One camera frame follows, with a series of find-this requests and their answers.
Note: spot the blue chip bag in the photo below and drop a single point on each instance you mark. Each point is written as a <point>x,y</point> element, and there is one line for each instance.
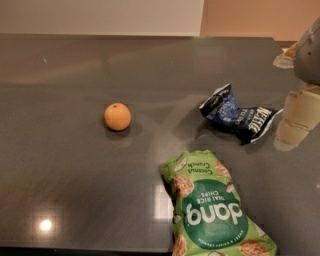
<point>247,124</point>

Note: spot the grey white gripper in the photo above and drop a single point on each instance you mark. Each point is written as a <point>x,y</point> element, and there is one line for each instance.
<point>308,55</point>

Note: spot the green rice chips bag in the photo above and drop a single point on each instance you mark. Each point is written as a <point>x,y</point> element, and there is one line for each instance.
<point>208,219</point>

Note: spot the orange fruit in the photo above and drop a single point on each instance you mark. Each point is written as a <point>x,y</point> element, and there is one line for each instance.
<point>117,117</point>

